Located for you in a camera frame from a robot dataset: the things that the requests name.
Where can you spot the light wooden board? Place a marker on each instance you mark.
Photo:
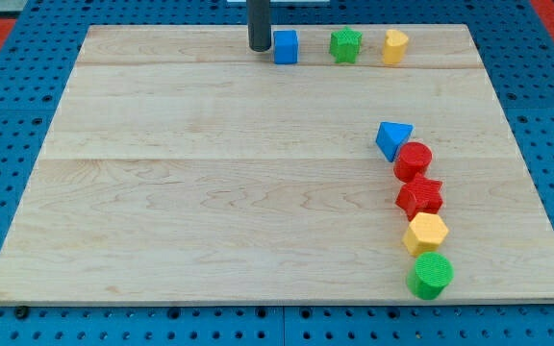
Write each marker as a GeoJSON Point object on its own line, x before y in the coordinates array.
{"type": "Point", "coordinates": [183, 169]}

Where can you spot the blue triangle block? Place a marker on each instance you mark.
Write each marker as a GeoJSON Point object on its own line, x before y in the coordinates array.
{"type": "Point", "coordinates": [391, 137]}

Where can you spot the blue cube block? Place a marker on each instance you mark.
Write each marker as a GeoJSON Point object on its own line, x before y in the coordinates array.
{"type": "Point", "coordinates": [285, 49]}

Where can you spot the red cylinder block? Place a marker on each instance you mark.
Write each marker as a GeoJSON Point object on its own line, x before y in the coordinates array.
{"type": "Point", "coordinates": [413, 158]}

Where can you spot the red star block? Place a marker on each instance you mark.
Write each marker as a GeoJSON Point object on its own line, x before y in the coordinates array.
{"type": "Point", "coordinates": [420, 194]}

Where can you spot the green star block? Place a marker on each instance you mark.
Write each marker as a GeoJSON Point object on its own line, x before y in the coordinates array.
{"type": "Point", "coordinates": [345, 45]}

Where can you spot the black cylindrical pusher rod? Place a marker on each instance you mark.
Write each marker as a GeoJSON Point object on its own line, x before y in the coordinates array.
{"type": "Point", "coordinates": [259, 25]}

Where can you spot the yellow hexagon block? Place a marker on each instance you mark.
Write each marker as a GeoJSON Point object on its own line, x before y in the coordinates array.
{"type": "Point", "coordinates": [426, 232]}

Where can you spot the yellow heart block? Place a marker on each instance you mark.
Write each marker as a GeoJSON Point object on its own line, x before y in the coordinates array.
{"type": "Point", "coordinates": [395, 46]}

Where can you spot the green cylinder block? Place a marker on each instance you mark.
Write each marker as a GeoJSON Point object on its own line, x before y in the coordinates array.
{"type": "Point", "coordinates": [430, 274]}

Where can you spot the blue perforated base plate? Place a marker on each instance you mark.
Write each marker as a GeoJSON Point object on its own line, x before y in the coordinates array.
{"type": "Point", "coordinates": [37, 59]}

